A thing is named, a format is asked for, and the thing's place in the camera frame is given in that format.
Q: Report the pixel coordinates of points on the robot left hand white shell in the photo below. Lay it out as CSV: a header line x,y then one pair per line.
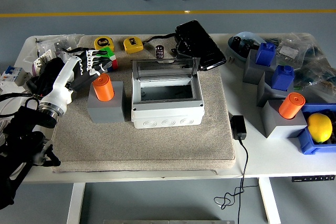
x,y
63,82

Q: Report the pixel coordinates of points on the orange cylinder battery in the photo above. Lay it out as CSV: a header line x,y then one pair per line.
x,y
291,106
103,89

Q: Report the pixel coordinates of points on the white junction box clear lid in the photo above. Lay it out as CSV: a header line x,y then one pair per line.
x,y
168,119

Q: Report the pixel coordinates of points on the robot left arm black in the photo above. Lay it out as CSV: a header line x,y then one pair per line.
x,y
21,134

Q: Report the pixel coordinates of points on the black cloth bundle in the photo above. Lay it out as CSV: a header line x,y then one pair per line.
x,y
48,72

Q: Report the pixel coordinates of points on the white labelled packet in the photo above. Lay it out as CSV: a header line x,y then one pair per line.
x,y
46,56

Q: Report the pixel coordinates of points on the white socket module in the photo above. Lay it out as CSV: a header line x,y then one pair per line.
x,y
25,78

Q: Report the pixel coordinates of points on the clear bags of metal parts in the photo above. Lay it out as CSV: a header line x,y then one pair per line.
x,y
47,43

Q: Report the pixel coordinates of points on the grey block with round hole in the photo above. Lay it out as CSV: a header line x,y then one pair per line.
x,y
278,128
106,111

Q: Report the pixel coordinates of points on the large colourful puzzle cube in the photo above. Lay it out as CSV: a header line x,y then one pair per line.
x,y
114,64

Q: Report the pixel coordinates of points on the yellow tape measure 5m label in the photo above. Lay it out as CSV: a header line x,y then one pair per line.
x,y
103,42

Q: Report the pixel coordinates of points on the yellow tape measure black clip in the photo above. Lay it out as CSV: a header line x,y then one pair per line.
x,y
133,45

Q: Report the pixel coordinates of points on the black capacitor purple label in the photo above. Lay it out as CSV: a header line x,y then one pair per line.
x,y
159,51

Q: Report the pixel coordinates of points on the grey-brown table mat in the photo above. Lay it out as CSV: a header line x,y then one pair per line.
x,y
147,148

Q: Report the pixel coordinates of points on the white table leg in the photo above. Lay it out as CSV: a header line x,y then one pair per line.
x,y
270,203
76,203

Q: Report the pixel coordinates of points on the black zip case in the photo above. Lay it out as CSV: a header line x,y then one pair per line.
x,y
202,48

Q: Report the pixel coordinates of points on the small metal pins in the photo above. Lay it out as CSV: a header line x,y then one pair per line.
x,y
231,59

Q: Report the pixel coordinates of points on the plain black capacitor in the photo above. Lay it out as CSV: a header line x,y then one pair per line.
x,y
236,42

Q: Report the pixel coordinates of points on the black power adapter plug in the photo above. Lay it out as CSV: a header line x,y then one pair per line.
x,y
238,127

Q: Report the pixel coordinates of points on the black relay component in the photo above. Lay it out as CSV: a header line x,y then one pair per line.
x,y
246,47

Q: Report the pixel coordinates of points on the grey block with square hole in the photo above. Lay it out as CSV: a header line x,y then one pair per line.
x,y
265,95
250,73

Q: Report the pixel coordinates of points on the light blue bowl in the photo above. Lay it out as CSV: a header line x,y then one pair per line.
x,y
246,35

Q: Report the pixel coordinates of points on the blue square peg block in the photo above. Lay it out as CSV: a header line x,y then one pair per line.
x,y
282,78
265,54

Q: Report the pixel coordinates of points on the clear bags of electronic parts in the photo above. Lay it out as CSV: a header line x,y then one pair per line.
x,y
312,58

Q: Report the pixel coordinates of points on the blue plastic bin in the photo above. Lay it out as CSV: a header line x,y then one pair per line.
x,y
307,142

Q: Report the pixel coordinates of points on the yellow lemon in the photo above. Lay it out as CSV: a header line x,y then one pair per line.
x,y
319,128

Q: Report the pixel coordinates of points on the black table control panel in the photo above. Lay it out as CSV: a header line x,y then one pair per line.
x,y
312,178

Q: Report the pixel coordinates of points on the white circuit breaker blue switch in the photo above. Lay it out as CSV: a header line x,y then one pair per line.
x,y
10,75

